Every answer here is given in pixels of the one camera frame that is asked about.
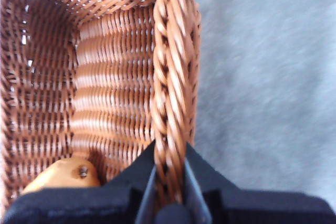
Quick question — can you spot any brown wicker basket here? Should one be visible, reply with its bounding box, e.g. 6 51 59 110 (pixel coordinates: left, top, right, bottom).
0 0 202 209

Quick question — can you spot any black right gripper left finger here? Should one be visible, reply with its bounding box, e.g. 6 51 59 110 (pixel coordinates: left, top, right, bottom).
2 140 158 224

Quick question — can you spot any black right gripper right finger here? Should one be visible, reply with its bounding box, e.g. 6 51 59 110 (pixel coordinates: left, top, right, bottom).
183 142 336 224

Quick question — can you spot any brown potato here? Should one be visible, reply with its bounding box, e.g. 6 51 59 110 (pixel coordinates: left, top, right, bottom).
22 157 102 195

